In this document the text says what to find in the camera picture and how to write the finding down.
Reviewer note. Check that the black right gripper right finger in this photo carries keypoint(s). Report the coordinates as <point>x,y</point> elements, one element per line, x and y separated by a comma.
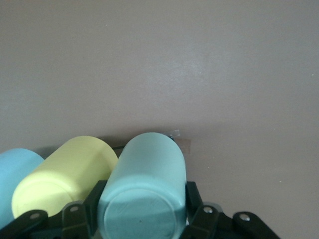
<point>197,211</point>

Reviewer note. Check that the light blue cup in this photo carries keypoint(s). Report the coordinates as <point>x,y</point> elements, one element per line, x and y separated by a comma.
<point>15,179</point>

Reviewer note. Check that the pale green cup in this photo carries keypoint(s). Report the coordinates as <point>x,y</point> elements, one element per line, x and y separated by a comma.
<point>144,186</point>

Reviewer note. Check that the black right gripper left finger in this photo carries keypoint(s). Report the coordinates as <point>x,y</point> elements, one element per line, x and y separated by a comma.
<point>91,206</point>

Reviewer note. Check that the yellow cup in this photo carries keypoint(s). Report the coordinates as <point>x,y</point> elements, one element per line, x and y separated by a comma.
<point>62,174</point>

